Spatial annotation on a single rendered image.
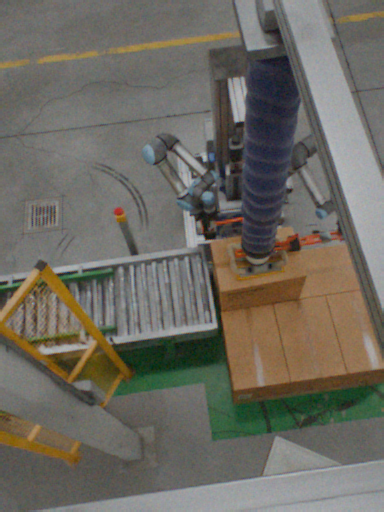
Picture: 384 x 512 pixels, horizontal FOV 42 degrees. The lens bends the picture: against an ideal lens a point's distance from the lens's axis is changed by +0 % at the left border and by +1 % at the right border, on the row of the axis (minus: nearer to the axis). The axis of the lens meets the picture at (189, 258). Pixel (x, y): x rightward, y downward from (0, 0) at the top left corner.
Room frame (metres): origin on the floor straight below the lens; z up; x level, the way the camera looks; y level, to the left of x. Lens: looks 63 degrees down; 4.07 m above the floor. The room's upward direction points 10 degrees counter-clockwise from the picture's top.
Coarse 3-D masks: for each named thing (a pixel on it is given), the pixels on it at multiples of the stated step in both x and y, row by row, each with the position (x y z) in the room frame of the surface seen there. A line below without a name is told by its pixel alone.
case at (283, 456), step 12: (276, 444) 0.26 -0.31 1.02; (288, 444) 0.25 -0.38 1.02; (276, 456) 0.20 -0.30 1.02; (288, 456) 0.19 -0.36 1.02; (300, 456) 0.18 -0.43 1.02; (312, 456) 0.17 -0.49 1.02; (264, 468) 0.16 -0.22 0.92; (276, 468) 0.14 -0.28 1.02; (288, 468) 0.13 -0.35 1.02; (300, 468) 0.12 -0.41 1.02; (312, 468) 0.11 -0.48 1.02
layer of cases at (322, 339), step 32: (320, 256) 1.59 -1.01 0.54; (320, 288) 1.33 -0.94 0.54; (352, 288) 1.29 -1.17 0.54; (224, 320) 1.21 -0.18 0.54; (256, 320) 1.17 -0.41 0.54; (288, 320) 1.13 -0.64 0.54; (320, 320) 1.09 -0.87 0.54; (352, 320) 1.05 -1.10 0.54; (256, 352) 0.93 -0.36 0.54; (288, 352) 0.89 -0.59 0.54; (320, 352) 0.85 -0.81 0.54; (352, 352) 0.82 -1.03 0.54; (256, 384) 0.71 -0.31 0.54; (288, 384) 0.69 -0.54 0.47; (320, 384) 0.68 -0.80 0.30
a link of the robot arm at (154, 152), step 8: (152, 144) 2.10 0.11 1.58; (160, 144) 2.10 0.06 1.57; (144, 152) 2.07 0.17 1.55; (152, 152) 2.05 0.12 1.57; (160, 152) 2.06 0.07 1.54; (152, 160) 2.01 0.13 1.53; (160, 160) 2.02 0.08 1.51; (160, 168) 2.01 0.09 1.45; (168, 168) 2.00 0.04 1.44; (168, 176) 1.97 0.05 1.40; (176, 176) 1.97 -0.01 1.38; (176, 184) 1.93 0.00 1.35; (184, 184) 1.95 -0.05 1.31; (176, 192) 1.90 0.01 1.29; (184, 192) 1.89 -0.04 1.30; (176, 200) 1.88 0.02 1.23; (184, 200) 1.85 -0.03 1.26; (192, 200) 1.85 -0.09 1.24; (184, 208) 1.83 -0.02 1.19; (192, 208) 1.82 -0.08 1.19
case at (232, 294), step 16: (224, 240) 1.66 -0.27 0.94; (240, 240) 1.64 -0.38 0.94; (224, 256) 1.54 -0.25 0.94; (272, 256) 1.48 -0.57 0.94; (288, 256) 1.45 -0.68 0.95; (224, 272) 1.42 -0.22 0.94; (288, 272) 1.34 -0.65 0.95; (304, 272) 1.31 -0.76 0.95; (224, 288) 1.30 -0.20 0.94; (240, 288) 1.28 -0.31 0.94; (256, 288) 1.28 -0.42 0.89; (272, 288) 1.28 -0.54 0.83; (288, 288) 1.29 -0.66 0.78; (224, 304) 1.28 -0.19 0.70; (240, 304) 1.28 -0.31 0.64; (256, 304) 1.28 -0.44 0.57
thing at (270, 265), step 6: (270, 264) 1.40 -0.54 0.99; (246, 270) 1.39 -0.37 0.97; (252, 270) 1.38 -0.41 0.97; (270, 270) 1.36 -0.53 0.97; (276, 270) 1.36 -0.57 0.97; (282, 270) 1.35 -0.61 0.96; (240, 276) 1.36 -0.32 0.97; (246, 276) 1.35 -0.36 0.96; (252, 276) 1.34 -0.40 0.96; (258, 276) 1.34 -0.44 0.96
